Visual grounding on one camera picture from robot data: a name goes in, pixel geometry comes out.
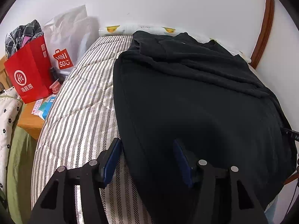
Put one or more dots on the red paper bag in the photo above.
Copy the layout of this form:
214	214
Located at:
30	67

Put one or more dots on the plaid cloth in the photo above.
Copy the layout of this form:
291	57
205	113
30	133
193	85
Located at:
21	35

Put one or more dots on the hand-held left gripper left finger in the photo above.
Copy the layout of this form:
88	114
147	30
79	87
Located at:
112	163

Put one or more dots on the dark small bottle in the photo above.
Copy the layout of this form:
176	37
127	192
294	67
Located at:
53	73

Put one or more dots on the brown wooden door frame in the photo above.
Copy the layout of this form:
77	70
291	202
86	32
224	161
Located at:
264	28

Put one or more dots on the brown wooden baseboard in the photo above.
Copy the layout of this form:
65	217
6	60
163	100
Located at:
292	178

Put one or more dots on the wooden slatted headboard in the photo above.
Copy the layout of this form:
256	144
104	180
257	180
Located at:
3	74

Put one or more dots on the blue white packet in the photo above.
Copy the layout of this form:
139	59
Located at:
44	106

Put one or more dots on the wooden nightstand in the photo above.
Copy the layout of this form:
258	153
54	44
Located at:
28	119

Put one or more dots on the rolled duck print mat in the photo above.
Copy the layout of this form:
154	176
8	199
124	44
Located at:
121	29

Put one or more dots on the white plastic bag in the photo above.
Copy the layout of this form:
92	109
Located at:
70	35

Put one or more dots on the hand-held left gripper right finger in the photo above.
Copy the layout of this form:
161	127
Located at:
182	163

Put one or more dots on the white flower print quilt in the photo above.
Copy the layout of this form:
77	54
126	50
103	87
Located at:
7	121

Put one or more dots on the black sweatshirt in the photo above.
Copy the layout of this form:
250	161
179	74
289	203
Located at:
186	98

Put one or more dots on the green bed sheet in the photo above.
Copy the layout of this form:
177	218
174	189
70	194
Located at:
18	156

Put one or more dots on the person's light blue pants leg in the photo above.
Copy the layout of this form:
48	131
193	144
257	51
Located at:
271	214

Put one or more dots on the striped mattress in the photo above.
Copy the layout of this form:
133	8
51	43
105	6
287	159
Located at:
77	112

